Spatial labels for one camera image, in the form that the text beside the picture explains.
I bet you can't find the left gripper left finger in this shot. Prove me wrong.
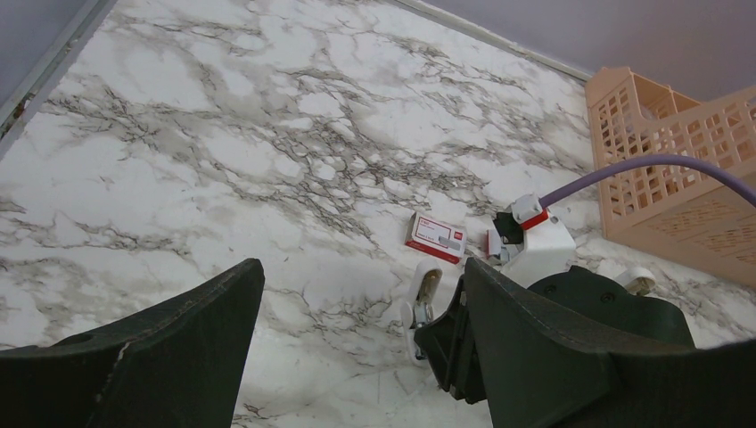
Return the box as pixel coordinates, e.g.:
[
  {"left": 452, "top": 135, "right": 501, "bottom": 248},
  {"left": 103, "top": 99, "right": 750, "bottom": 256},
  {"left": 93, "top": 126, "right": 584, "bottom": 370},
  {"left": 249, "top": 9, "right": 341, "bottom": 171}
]
[{"left": 1, "top": 259, "right": 265, "bottom": 427}]

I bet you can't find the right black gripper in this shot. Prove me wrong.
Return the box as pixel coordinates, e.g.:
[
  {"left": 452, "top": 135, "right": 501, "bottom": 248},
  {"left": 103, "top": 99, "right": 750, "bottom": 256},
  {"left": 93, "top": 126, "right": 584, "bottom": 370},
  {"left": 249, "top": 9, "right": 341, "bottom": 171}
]
[{"left": 413, "top": 264, "right": 697, "bottom": 406}]

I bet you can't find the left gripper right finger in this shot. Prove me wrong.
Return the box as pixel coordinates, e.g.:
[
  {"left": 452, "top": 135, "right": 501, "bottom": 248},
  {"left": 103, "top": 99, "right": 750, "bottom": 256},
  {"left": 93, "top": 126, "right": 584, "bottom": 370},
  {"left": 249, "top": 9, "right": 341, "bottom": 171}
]
[{"left": 463, "top": 259, "right": 755, "bottom": 427}]

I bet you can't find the grey teal staple box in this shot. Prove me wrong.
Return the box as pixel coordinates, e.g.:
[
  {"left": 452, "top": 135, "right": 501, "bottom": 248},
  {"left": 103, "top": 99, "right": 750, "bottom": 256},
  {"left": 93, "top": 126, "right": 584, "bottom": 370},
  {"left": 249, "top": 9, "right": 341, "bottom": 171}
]
[{"left": 485, "top": 228, "right": 509, "bottom": 265}]

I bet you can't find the red white staple box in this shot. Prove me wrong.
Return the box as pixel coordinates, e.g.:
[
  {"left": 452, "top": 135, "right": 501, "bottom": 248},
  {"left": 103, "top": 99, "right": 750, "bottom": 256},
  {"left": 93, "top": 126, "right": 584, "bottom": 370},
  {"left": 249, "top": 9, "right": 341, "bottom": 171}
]
[{"left": 404, "top": 211, "right": 467, "bottom": 265}]

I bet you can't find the orange desk organizer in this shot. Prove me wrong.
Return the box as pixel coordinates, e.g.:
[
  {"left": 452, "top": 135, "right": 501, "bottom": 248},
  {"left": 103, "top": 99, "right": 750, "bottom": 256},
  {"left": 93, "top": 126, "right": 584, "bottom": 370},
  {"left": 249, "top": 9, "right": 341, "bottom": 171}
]
[{"left": 585, "top": 67, "right": 755, "bottom": 286}]

